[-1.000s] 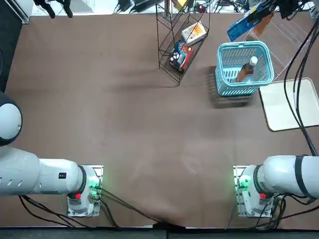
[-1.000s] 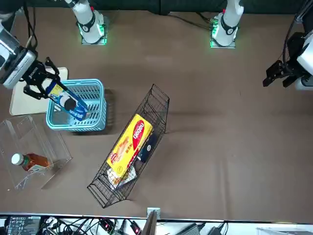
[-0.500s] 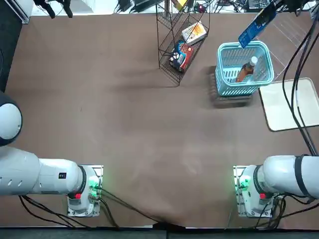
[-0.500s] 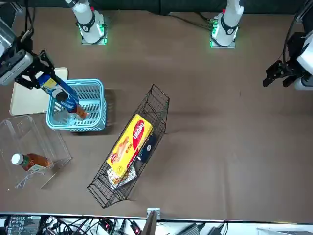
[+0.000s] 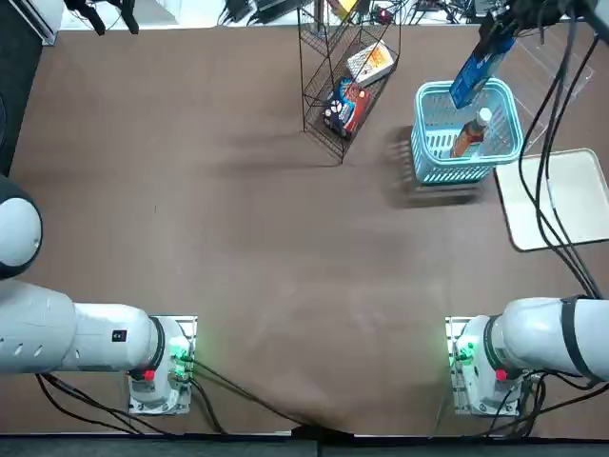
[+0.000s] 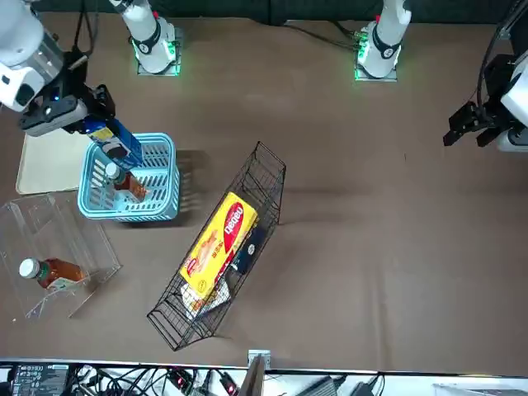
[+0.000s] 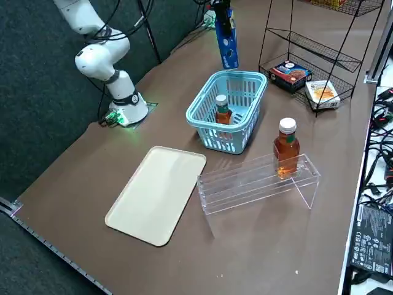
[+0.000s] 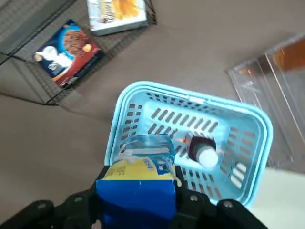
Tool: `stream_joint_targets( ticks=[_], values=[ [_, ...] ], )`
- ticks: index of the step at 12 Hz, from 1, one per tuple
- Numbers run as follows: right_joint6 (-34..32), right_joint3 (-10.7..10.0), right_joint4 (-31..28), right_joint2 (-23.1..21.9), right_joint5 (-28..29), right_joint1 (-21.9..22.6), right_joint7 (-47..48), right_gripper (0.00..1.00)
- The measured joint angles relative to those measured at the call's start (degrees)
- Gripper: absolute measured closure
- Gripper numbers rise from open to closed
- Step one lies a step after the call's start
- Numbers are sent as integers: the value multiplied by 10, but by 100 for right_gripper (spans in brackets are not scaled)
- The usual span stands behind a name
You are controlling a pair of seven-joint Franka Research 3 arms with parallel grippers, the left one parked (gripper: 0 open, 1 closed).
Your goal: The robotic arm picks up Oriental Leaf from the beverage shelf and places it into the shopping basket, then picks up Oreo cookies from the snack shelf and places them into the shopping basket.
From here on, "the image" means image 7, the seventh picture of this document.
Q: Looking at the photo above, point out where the blue Oreo cookie box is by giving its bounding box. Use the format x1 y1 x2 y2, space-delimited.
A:
214 6 239 70

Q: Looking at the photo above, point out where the light blue plastic basket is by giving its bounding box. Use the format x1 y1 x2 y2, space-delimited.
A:
185 69 268 154

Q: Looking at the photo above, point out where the clear acrylic beverage shelf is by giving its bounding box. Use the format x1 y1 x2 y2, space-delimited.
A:
196 152 322 218

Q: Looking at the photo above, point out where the black stand pole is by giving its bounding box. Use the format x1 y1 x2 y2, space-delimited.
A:
137 0 163 65

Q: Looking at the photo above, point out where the yellow red wafer box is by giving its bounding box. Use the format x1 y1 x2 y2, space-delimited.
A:
299 0 348 9

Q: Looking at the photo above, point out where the white orange cracker box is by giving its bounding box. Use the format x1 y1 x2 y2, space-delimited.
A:
305 79 341 111

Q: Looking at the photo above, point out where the cream plastic tray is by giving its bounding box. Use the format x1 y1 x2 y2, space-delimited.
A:
104 146 207 247

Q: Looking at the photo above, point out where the black labelled power supply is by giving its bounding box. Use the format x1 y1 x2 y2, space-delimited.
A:
349 202 393 274

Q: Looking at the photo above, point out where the black wire snack shelf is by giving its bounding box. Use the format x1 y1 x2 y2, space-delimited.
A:
257 0 386 117

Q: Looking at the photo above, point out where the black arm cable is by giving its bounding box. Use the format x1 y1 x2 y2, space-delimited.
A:
82 0 156 44

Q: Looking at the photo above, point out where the aluminium camera post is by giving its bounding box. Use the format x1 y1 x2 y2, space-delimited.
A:
364 18 393 85

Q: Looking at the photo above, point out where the aluminium table edge rail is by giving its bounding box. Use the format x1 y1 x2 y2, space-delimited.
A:
0 196 113 295

